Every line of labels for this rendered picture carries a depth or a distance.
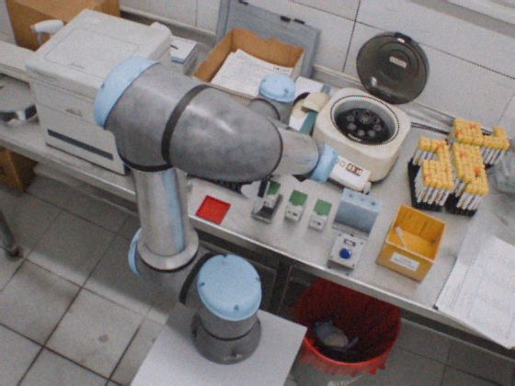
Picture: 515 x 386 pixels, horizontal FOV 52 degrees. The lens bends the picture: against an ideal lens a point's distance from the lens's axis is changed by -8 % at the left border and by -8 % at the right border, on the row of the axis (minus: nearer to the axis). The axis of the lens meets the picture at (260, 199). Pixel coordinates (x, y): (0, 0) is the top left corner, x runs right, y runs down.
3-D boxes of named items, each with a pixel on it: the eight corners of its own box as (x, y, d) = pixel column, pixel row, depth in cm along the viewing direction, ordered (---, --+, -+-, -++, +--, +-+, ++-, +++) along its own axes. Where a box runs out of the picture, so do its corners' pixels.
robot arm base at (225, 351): (236, 377, 112) (239, 359, 105) (177, 340, 117) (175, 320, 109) (274, 324, 121) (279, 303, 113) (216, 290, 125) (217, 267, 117)
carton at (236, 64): (188, 114, 164) (189, 75, 152) (229, 62, 182) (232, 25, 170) (267, 141, 160) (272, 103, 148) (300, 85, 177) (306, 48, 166)
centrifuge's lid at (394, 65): (366, 21, 148) (376, 12, 153) (345, 92, 165) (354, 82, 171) (437, 52, 142) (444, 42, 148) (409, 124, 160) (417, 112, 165)
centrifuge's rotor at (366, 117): (324, 139, 156) (328, 120, 150) (347, 109, 164) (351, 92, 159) (373, 164, 152) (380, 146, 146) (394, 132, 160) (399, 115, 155)
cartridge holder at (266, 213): (250, 216, 144) (251, 207, 141) (264, 191, 149) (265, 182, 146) (269, 223, 143) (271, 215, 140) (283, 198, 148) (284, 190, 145)
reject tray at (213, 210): (195, 215, 142) (195, 213, 142) (206, 196, 146) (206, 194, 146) (219, 224, 141) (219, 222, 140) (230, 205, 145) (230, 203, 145)
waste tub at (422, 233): (373, 263, 138) (384, 241, 130) (389, 225, 146) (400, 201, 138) (421, 284, 136) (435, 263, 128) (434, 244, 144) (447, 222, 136)
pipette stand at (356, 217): (331, 227, 144) (338, 203, 136) (338, 207, 148) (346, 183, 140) (367, 240, 143) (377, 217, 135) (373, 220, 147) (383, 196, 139)
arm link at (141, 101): (186, 317, 109) (165, 124, 66) (128, 279, 113) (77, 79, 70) (220, 274, 116) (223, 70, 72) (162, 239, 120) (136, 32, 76)
